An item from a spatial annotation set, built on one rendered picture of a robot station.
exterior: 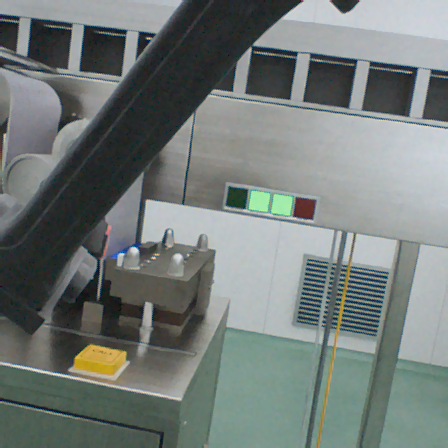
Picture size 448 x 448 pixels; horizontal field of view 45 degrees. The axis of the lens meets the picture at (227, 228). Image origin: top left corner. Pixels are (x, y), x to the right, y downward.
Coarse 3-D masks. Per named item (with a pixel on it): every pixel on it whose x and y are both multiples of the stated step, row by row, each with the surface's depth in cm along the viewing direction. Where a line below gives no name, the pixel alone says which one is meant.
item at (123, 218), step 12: (132, 192) 131; (120, 204) 123; (132, 204) 133; (108, 216) 117; (120, 216) 125; (132, 216) 134; (120, 228) 126; (132, 228) 136; (108, 240) 119; (120, 240) 128; (132, 240) 138; (108, 252) 120
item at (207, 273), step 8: (208, 264) 135; (208, 272) 128; (200, 280) 128; (208, 280) 129; (200, 288) 128; (208, 288) 130; (200, 296) 129; (208, 296) 134; (200, 304) 129; (208, 304) 137; (200, 312) 129
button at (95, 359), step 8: (88, 352) 95; (96, 352) 95; (104, 352) 96; (112, 352) 96; (120, 352) 97; (80, 360) 92; (88, 360) 92; (96, 360) 92; (104, 360) 92; (112, 360) 93; (120, 360) 95; (80, 368) 92; (88, 368) 92; (96, 368) 92; (104, 368) 91; (112, 368) 91; (112, 376) 92
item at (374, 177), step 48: (96, 96) 146; (192, 144) 145; (240, 144) 143; (288, 144) 141; (336, 144) 140; (384, 144) 138; (432, 144) 137; (144, 192) 148; (192, 192) 146; (336, 192) 141; (384, 192) 140; (432, 192) 138; (432, 240) 140
